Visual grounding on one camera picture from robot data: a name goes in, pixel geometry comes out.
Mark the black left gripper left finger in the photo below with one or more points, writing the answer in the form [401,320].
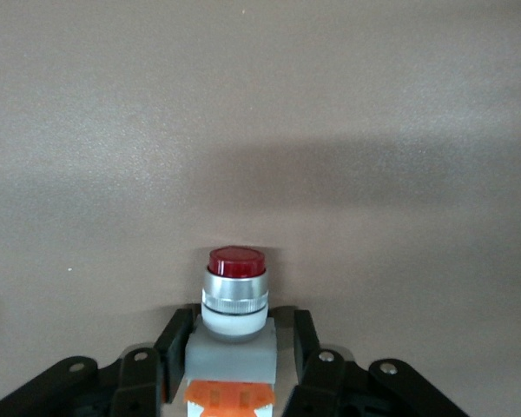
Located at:
[91,386]

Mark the red cap push button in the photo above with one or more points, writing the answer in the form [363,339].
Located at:
[234,295]

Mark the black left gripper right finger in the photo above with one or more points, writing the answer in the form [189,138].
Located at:
[364,391]

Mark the brown table cover mat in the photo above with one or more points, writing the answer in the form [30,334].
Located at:
[260,130]

